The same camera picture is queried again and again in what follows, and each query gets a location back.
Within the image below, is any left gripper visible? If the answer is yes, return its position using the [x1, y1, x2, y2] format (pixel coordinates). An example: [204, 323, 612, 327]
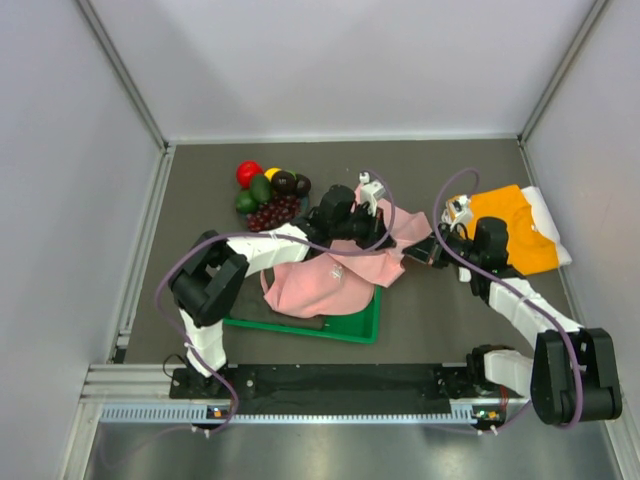
[330, 202, 395, 252]

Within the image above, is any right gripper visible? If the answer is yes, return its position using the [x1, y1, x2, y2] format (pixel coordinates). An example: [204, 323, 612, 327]
[402, 222, 482, 271]

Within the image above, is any pink plastic bag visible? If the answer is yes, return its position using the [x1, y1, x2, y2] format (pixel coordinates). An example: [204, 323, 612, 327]
[309, 182, 434, 290]

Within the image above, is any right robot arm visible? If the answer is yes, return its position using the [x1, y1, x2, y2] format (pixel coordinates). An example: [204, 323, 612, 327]
[403, 217, 623, 426]

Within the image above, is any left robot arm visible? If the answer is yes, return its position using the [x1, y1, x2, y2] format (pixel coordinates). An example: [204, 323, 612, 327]
[161, 180, 395, 397]

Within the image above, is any pink baseball cap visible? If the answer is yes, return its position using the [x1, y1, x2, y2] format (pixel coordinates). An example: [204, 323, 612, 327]
[260, 253, 375, 319]

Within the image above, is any dark kiwi fruit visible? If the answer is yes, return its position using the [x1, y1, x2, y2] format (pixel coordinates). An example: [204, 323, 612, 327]
[295, 174, 312, 197]

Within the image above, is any green plastic tray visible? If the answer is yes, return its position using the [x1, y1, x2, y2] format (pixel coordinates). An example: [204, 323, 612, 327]
[224, 286, 382, 345]

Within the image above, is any dark red grape bunch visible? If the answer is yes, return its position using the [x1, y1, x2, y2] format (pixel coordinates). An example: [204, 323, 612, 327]
[246, 195, 302, 232]

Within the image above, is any dark brown fruit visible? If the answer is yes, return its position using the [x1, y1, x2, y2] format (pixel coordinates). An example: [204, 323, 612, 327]
[271, 170, 297, 195]

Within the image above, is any orange folded t-shirt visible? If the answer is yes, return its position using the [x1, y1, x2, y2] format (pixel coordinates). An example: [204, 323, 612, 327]
[466, 184, 560, 276]

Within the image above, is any yellow lemon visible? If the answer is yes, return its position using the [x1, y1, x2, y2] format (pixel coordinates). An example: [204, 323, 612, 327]
[264, 167, 280, 181]

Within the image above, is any white folded cloth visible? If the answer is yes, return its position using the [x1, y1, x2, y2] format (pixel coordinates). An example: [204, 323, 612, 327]
[521, 186, 572, 267]

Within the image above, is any green avocado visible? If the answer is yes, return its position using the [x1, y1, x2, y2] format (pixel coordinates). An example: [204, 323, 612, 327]
[249, 174, 272, 204]

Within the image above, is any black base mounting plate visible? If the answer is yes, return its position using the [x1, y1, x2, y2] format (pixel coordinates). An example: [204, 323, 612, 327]
[170, 364, 477, 401]

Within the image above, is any red tomato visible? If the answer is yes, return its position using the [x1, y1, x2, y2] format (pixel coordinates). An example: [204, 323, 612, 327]
[236, 160, 263, 189]

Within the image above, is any dark olive folded cloth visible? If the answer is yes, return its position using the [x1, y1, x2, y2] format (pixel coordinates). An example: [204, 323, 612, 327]
[229, 282, 325, 331]

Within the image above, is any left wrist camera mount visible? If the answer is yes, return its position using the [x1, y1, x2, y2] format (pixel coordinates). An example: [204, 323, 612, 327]
[359, 171, 386, 216]

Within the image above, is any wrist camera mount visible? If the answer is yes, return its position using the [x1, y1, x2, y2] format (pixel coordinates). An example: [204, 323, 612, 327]
[441, 195, 473, 230]
[359, 171, 386, 216]

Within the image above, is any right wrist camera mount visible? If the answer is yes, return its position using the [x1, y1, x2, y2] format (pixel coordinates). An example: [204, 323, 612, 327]
[441, 195, 473, 230]

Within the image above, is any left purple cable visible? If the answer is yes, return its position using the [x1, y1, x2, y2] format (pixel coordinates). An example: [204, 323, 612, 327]
[156, 168, 397, 436]

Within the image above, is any aluminium frame rail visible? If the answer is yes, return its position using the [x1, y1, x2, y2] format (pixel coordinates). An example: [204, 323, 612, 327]
[79, 363, 531, 401]

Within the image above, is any grey slotted cable duct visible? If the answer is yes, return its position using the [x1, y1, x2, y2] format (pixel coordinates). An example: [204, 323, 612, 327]
[100, 404, 504, 426]

